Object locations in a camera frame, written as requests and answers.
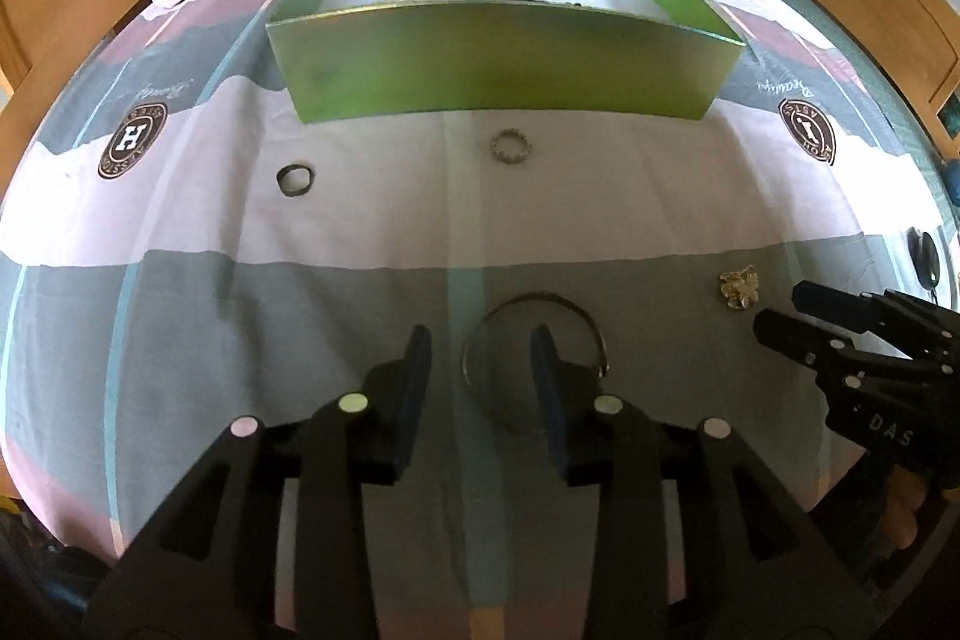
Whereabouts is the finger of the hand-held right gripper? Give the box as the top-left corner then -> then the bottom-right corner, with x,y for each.
752,308 -> 865,387
793,280 -> 910,335

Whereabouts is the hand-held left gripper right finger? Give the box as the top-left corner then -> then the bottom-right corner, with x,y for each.
529,323 -> 878,640

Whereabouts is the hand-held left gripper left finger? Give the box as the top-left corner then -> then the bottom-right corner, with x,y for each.
90,323 -> 434,640

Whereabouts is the silver bangle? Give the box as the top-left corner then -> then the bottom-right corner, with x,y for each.
461,293 -> 610,435

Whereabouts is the green cardboard box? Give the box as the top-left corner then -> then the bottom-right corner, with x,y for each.
266,0 -> 745,124

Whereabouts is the person's right hand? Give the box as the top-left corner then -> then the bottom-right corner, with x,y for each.
881,479 -> 928,552

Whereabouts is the gold flower brooch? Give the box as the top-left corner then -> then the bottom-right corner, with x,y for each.
718,269 -> 761,311

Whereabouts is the black key fob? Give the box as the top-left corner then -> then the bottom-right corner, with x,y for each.
906,226 -> 944,308

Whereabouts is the small dark ring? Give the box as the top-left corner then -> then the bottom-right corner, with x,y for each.
276,161 -> 317,200

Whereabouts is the small pearl beaded ring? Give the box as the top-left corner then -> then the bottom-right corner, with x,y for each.
490,130 -> 531,166

